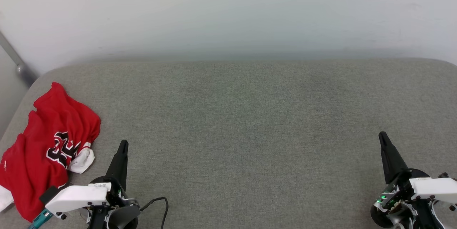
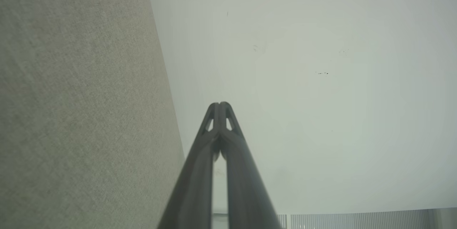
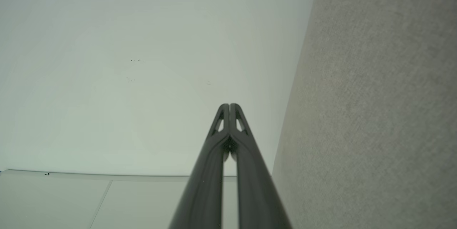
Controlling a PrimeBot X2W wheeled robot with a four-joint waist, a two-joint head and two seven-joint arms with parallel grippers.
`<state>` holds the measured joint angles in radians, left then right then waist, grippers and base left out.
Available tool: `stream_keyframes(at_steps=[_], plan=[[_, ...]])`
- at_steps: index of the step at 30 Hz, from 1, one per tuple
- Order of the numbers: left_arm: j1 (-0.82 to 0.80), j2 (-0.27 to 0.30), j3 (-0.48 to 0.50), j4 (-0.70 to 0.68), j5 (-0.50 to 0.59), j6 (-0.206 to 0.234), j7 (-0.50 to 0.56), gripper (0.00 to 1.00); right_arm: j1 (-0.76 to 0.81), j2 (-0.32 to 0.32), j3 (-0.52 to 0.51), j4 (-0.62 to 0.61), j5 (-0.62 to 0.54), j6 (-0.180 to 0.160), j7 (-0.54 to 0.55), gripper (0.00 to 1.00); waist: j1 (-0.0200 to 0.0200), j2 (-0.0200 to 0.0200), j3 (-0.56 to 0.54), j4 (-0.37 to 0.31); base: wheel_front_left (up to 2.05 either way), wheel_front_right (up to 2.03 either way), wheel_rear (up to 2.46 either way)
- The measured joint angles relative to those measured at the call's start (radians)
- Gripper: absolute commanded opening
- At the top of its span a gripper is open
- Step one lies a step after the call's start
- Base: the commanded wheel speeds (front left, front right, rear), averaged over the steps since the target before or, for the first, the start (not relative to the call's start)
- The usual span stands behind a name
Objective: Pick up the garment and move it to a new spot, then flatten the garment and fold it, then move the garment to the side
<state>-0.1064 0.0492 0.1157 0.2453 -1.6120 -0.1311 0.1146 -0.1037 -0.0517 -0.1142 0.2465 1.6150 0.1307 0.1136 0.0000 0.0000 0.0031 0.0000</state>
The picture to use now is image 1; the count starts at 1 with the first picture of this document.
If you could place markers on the right gripper body white dark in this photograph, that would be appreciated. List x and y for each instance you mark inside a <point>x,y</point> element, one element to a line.
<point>433,188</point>

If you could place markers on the left gripper body white dark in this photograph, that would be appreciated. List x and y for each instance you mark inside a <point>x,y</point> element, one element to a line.
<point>80,197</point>

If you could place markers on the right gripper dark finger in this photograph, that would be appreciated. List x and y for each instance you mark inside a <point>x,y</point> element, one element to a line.
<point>392,161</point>

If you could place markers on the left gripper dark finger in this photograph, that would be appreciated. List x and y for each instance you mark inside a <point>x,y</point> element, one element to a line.
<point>119,166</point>

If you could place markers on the red white sports jersey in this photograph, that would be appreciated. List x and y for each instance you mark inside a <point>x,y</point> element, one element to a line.
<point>43,140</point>

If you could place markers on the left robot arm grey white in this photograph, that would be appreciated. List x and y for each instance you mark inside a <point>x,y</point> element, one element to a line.
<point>119,219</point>

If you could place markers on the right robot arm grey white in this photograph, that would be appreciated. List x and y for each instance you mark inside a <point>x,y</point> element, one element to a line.
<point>410,218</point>

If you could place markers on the grey fabric sofa seat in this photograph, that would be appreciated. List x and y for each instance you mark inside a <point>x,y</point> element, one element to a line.
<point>250,132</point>

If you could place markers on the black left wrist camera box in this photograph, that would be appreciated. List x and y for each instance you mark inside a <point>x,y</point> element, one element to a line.
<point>53,193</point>

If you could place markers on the grey metal wall rail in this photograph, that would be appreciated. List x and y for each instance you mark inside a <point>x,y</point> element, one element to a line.
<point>14,59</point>

